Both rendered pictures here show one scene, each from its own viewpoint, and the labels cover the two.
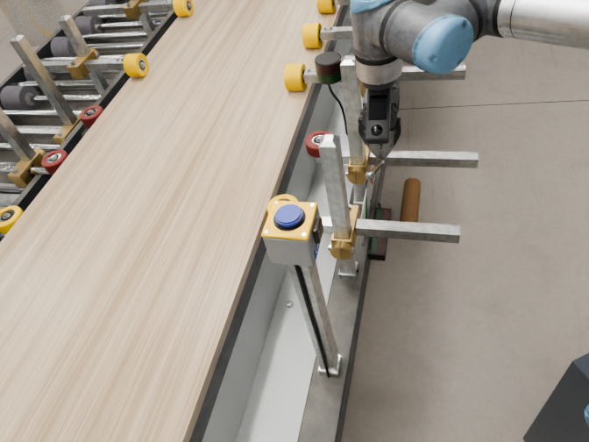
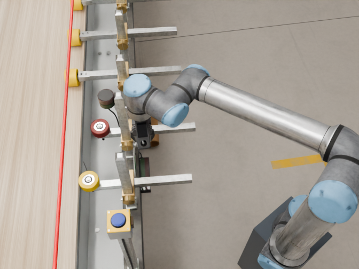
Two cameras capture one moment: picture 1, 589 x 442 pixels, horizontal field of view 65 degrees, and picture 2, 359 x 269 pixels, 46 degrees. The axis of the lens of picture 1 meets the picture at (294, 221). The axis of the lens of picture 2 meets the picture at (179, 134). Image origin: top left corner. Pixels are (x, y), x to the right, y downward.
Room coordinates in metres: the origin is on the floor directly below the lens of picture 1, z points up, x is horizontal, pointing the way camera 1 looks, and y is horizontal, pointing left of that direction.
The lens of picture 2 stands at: (-0.02, 0.07, 2.43)
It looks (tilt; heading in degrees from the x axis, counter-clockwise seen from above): 58 degrees down; 330
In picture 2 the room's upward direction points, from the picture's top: 1 degrees clockwise
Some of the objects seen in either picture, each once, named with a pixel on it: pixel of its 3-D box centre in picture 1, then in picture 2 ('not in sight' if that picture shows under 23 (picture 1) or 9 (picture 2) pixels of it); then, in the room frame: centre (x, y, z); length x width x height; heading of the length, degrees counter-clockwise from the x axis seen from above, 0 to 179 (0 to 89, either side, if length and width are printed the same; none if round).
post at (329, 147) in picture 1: (340, 219); (126, 184); (0.69, -0.10, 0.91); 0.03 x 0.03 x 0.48; 65
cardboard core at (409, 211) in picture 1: (410, 206); (151, 124); (1.42, -0.55, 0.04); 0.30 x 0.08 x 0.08; 155
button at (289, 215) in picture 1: (289, 217); (118, 220); (0.45, 0.01, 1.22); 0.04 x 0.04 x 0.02
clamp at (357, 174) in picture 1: (358, 160); (126, 135); (0.94, -0.21, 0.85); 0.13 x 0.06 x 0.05; 155
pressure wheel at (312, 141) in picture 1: (322, 153); (101, 132); (1.00, -0.12, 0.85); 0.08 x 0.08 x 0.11
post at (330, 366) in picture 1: (316, 319); (127, 250); (0.45, 0.01, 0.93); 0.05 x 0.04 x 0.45; 155
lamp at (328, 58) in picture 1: (333, 98); (109, 111); (0.94, -0.17, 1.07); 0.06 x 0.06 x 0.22; 65
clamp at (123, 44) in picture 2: not in sight; (122, 36); (1.39, -0.43, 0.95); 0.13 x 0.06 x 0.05; 155
